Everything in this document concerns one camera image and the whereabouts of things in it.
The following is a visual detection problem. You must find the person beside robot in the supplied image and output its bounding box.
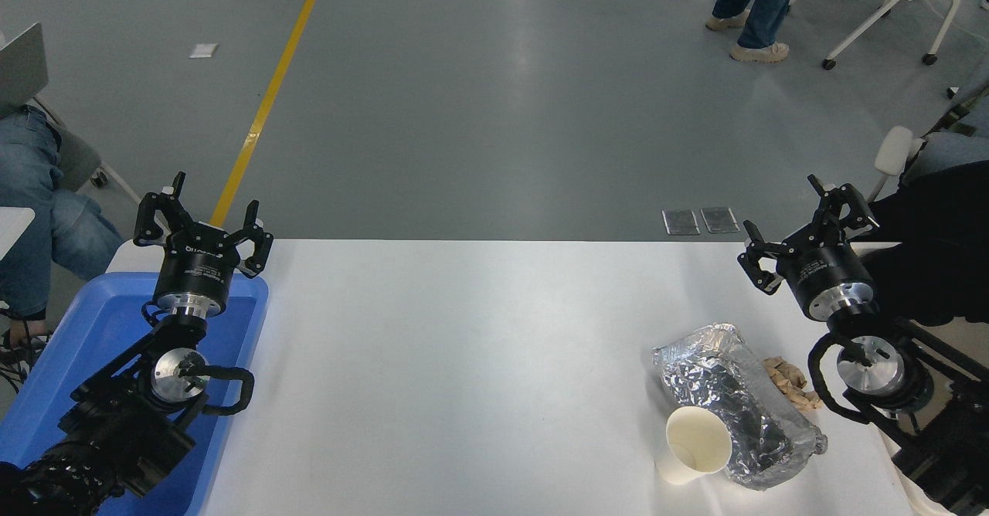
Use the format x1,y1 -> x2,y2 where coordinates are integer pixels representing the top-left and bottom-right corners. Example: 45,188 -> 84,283
862,103 -> 989,328

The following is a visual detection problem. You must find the grey laptop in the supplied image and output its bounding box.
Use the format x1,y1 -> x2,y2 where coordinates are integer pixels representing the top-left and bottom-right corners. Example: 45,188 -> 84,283
0,22 -> 49,119

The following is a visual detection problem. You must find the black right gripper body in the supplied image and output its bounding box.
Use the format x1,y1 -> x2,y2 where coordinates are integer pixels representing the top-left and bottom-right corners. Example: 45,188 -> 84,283
777,234 -> 875,317

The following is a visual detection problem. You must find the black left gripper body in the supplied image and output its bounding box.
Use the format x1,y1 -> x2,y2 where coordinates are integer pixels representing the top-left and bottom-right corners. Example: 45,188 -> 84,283
154,222 -> 245,303

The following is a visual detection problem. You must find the silver floor plate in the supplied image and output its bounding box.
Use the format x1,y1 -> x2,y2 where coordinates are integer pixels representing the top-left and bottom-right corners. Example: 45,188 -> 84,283
662,209 -> 701,236
700,207 -> 740,235

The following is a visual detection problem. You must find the small white table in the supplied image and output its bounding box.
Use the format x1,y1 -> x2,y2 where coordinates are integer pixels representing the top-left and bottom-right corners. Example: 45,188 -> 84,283
0,207 -> 36,260

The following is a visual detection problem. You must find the crumpled tan paper ball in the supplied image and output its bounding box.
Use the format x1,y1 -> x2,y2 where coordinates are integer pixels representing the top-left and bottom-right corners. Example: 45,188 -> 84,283
761,356 -> 824,412

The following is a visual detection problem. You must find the seated person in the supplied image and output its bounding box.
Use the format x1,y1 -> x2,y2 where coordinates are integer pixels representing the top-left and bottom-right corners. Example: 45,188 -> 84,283
0,103 -> 124,382

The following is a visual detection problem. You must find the blue plastic tray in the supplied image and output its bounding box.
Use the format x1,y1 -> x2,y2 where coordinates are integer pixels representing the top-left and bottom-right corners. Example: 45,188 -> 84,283
0,271 -> 270,516

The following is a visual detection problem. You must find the white padded chair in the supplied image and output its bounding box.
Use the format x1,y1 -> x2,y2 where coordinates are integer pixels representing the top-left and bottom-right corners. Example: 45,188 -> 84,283
865,126 -> 926,204

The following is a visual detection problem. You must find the grey office chair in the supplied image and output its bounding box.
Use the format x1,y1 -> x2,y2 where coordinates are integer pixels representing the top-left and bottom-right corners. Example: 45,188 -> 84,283
35,95 -> 144,204

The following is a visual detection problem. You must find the crumpled silver foil tray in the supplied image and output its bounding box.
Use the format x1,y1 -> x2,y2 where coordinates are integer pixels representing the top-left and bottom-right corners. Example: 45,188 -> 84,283
651,323 -> 829,491

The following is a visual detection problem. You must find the white paper cup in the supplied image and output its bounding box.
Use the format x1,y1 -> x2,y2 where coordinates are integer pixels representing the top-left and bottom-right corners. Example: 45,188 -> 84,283
655,406 -> 733,486

